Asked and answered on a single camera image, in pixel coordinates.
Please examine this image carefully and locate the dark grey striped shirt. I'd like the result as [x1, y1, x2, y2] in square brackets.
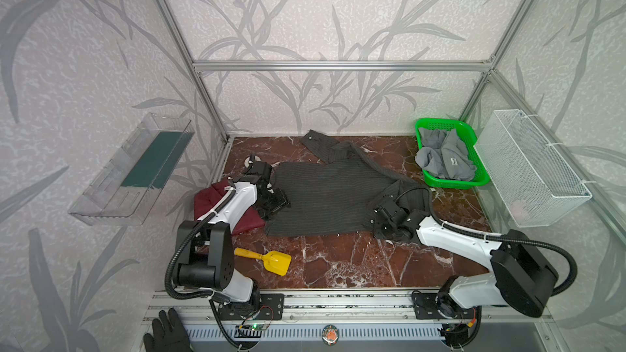
[265, 130, 431, 237]

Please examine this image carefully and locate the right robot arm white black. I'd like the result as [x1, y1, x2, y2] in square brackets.
[368, 188, 578, 319]

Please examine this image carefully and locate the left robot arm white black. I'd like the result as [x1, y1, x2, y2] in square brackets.
[164, 154, 290, 307]

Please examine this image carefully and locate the white tape roll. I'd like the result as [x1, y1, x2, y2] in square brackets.
[245, 156, 259, 165]

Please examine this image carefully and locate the yellow toy shovel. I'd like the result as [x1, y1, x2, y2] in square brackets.
[234, 248, 292, 276]

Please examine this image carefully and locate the maroon folded shirt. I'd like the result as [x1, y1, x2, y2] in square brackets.
[194, 179, 267, 236]

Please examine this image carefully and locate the light grey shirt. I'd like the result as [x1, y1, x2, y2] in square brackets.
[415, 128, 477, 182]

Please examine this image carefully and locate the green plastic basket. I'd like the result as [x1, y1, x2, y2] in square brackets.
[415, 118, 490, 190]

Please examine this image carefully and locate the small green circuit board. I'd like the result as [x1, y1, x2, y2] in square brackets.
[238, 323, 267, 332]

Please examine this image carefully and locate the round red sticker badge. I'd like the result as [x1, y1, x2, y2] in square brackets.
[321, 324, 339, 345]

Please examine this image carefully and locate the black glove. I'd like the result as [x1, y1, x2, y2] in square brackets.
[143, 308, 193, 352]

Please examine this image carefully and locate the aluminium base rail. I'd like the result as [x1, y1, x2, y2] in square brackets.
[143, 288, 553, 343]

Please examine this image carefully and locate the clear plastic wall tray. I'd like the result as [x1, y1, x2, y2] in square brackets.
[68, 113, 195, 227]

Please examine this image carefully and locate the white wire mesh basket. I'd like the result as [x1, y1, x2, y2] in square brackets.
[474, 109, 593, 227]

